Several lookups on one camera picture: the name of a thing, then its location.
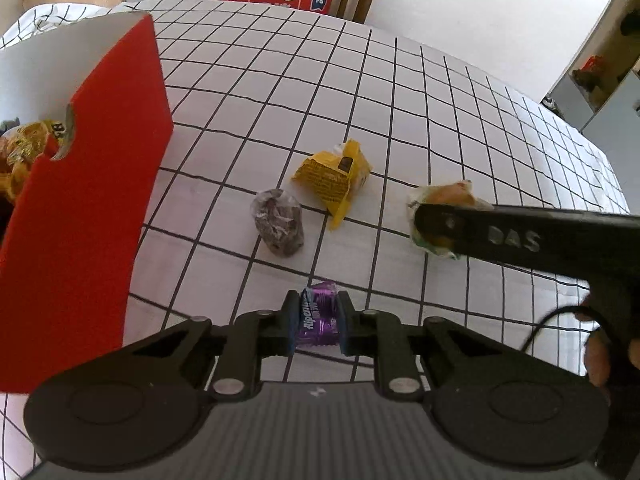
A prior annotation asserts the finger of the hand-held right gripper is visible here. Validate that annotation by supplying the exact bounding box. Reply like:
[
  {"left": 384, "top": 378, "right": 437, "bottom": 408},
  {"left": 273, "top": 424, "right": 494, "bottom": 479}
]
[{"left": 413, "top": 201, "right": 640, "bottom": 282}]

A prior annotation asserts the grey storage shelf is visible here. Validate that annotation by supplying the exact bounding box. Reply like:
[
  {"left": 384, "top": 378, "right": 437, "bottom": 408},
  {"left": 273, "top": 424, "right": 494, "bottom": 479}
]
[{"left": 541, "top": 30, "right": 640, "bottom": 163}]

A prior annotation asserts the large orange snack bag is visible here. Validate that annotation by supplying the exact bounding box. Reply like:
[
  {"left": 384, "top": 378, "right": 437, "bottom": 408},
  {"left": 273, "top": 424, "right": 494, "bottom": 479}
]
[{"left": 0, "top": 119, "right": 72, "bottom": 207}]

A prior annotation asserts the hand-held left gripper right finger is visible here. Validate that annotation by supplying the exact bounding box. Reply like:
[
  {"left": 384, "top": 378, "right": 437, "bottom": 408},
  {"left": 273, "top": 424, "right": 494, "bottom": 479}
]
[{"left": 337, "top": 290, "right": 507, "bottom": 401}]

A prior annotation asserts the red cardboard box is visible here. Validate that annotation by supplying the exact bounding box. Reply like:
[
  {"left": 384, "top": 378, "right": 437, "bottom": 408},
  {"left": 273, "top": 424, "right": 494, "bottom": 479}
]
[{"left": 0, "top": 12, "right": 174, "bottom": 394}]

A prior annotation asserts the black cable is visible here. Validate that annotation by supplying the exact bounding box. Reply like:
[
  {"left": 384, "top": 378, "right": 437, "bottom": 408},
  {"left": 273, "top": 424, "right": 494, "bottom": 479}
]
[{"left": 520, "top": 305, "right": 601, "bottom": 357}]

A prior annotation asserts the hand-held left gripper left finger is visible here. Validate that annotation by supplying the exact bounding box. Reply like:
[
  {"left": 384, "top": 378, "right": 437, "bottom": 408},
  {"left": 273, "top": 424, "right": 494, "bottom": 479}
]
[{"left": 119, "top": 290, "right": 301, "bottom": 402}]

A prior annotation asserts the clear-wrapped dark brown snack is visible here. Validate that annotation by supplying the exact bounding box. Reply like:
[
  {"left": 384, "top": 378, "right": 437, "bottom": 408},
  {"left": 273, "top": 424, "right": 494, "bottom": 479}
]
[{"left": 249, "top": 188, "right": 305, "bottom": 258}]

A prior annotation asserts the yellow snack packet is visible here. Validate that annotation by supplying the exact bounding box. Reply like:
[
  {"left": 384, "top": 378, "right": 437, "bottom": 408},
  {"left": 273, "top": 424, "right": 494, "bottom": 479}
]
[{"left": 291, "top": 138, "right": 373, "bottom": 232}]

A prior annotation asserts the purple candy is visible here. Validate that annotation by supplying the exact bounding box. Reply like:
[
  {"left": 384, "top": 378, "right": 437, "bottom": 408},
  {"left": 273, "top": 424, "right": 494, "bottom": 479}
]
[{"left": 294, "top": 281, "right": 342, "bottom": 347}]

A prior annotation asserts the person's right hand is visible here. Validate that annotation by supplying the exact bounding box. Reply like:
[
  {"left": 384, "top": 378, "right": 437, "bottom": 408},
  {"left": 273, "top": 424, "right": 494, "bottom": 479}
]
[{"left": 574, "top": 304, "right": 614, "bottom": 387}]

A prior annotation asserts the white packet with orange snack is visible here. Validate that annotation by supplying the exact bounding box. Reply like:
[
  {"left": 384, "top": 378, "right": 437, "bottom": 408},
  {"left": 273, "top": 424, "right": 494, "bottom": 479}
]
[{"left": 405, "top": 179, "right": 497, "bottom": 261}]

